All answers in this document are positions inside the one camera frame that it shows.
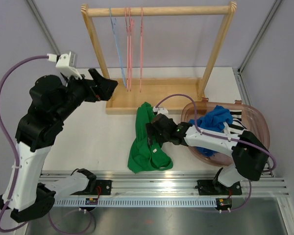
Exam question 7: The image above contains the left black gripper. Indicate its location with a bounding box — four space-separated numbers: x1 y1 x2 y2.
54 68 118 122

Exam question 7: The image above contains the green tank top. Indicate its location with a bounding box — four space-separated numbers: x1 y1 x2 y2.
127 102 173 173

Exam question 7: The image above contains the blue tank top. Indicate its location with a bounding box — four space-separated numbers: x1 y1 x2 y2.
188 105 234 157

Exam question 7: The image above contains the light blue wire hanger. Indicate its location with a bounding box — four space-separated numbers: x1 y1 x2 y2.
109 8 127 87

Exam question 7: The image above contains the pink hanger of blue top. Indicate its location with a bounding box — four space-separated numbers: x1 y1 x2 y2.
128 8 134 91

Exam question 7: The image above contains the pink hanger of striped top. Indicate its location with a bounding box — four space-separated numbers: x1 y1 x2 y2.
124 7 130 91

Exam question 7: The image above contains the black white striped tank top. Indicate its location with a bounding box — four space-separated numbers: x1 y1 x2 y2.
222 110 247 135

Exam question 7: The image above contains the pink hanger of green top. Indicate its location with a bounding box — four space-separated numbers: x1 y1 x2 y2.
139 7 144 93

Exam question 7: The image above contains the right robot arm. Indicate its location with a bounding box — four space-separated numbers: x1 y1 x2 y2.
146 114 269 195

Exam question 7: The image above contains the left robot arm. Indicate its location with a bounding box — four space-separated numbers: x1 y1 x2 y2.
0 69 118 223

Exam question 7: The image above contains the wooden clothes rack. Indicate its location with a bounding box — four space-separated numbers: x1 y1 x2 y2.
80 1 237 115

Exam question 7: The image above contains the translucent pink plastic basin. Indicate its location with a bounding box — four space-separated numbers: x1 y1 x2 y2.
189 101 270 167

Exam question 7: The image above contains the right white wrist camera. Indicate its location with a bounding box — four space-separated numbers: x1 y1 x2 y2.
152 106 169 118

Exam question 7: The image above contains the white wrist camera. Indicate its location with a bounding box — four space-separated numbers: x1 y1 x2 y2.
47 51 83 79
152 106 169 118

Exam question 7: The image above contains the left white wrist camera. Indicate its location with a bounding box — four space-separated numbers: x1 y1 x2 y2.
47 51 83 79

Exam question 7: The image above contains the aluminium mounting rail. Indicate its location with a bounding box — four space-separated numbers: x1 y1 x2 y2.
39 170 290 199

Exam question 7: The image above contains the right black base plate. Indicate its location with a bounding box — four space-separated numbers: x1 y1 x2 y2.
195 179 242 196

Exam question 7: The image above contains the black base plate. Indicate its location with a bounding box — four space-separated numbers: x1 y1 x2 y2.
195 179 242 196
83 180 112 196

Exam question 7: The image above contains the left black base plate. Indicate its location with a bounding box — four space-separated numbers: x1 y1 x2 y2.
83 180 112 196

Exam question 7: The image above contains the white slotted cable duct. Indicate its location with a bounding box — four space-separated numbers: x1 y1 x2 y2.
54 197 217 208

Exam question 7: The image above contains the left aluminium frame post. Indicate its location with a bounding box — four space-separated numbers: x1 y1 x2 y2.
25 0 60 55

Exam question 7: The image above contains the aluminium frame post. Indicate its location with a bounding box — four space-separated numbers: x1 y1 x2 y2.
25 0 60 55
237 0 284 75

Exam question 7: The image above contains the right aluminium frame post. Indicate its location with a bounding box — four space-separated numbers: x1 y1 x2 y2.
237 0 284 75

